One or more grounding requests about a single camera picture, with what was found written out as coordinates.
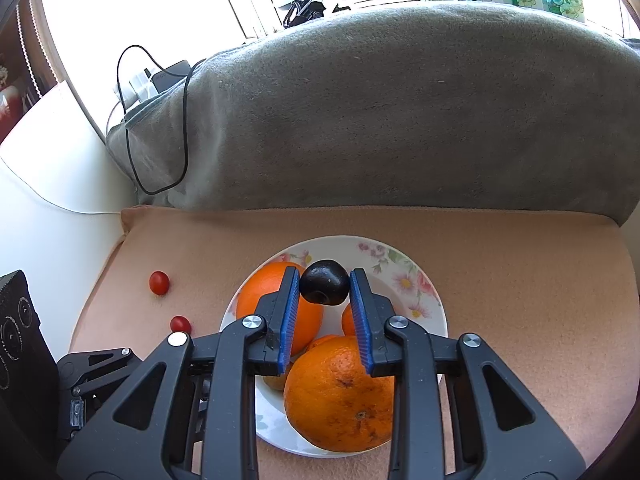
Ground white floral plate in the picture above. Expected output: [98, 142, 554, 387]
[219, 235, 449, 457]

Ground small mandarin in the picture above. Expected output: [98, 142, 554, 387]
[341, 302, 362, 337]

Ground medium smooth orange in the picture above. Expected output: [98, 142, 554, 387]
[236, 261, 325, 356]

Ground black charger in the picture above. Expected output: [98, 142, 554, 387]
[150, 60, 192, 95]

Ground dark purple plum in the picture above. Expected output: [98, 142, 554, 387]
[299, 259, 351, 306]

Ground long black cable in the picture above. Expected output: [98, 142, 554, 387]
[116, 45, 208, 196]

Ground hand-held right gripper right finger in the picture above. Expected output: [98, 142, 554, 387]
[350, 268, 586, 480]

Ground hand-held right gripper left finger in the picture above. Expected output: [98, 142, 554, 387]
[57, 267, 301, 480]

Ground white beaded cord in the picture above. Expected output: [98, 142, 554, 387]
[15, 0, 57, 98]

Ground black cable bundle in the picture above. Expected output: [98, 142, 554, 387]
[282, 0, 352, 29]

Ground white power strip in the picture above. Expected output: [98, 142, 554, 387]
[114, 67, 153, 107]

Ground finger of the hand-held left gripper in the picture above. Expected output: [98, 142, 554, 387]
[57, 346, 137, 371]
[70, 360, 148, 403]

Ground peach fleece blanket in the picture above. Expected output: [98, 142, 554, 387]
[67, 205, 640, 480]

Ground thin white cable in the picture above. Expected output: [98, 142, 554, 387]
[0, 95, 126, 215]

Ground grey fleece blanket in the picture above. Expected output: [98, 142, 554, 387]
[105, 2, 640, 226]

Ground large speckled orange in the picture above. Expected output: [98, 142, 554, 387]
[283, 335, 401, 453]

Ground brown longan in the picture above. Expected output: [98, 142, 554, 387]
[263, 360, 296, 392]

